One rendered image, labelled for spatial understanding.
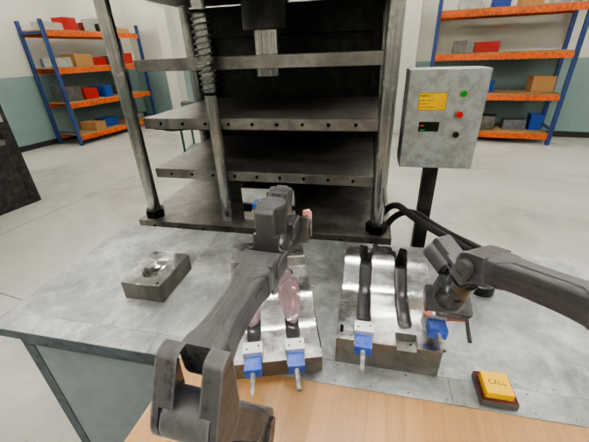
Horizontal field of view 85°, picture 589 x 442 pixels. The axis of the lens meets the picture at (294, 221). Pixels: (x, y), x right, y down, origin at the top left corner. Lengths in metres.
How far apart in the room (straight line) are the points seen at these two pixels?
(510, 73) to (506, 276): 6.86
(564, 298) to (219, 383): 0.50
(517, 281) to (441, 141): 0.98
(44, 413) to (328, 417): 1.65
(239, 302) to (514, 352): 0.83
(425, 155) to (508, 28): 5.95
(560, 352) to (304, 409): 0.72
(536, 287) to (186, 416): 0.54
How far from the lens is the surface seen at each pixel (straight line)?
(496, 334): 1.16
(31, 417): 2.27
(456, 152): 1.58
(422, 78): 1.50
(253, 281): 0.53
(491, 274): 0.68
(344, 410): 0.89
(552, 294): 0.63
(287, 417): 0.88
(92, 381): 1.49
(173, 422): 0.47
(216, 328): 0.46
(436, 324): 0.90
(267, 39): 1.75
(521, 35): 7.43
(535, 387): 1.07
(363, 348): 0.87
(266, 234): 0.60
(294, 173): 1.55
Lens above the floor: 1.55
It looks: 28 degrees down
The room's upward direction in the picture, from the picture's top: 2 degrees counter-clockwise
